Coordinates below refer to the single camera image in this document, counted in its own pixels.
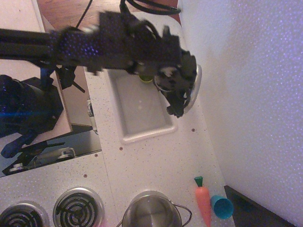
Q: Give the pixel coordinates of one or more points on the right black stove burner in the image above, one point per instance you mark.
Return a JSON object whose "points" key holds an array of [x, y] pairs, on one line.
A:
{"points": [[78, 207]]}

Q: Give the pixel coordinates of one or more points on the white toy sink basin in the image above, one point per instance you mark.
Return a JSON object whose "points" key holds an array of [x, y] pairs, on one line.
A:
{"points": [[139, 109]]}

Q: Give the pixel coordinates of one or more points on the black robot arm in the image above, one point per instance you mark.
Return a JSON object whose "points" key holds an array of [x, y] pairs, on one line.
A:
{"points": [[120, 41]]}

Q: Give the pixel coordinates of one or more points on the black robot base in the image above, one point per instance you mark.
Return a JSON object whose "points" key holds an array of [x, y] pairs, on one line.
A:
{"points": [[25, 107]]}

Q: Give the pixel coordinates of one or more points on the blue clamp lower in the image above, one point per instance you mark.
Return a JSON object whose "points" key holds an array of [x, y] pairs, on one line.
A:
{"points": [[12, 148]]}

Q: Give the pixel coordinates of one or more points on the green plastic cup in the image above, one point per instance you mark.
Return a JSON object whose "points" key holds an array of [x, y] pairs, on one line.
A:
{"points": [[145, 79]]}

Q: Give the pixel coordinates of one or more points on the stainless steel pot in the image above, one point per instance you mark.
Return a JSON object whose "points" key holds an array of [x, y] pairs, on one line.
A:
{"points": [[155, 209]]}

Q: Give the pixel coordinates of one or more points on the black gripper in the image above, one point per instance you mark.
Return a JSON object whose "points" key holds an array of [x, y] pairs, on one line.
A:
{"points": [[148, 53]]}

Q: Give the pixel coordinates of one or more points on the left black stove burner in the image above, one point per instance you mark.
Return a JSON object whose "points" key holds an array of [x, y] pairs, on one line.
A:
{"points": [[24, 214]]}

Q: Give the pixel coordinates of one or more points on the silver toy faucet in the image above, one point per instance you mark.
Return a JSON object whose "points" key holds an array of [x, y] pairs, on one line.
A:
{"points": [[196, 87]]}

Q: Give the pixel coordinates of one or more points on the teal plastic cup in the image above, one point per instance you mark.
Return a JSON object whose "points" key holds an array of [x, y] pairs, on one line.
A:
{"points": [[222, 207]]}

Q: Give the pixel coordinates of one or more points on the blue clamp upper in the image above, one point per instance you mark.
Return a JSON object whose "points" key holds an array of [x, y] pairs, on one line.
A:
{"points": [[45, 77]]}

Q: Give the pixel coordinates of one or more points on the blue clamp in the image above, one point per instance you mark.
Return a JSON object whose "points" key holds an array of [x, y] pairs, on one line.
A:
{"points": [[12, 148], [45, 77]]}

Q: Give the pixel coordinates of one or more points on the orange toy carrot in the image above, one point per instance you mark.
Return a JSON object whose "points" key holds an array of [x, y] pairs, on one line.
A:
{"points": [[203, 200]]}

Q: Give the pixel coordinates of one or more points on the black stove burner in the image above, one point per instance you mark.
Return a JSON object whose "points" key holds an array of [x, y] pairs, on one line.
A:
{"points": [[78, 207], [24, 214]]}

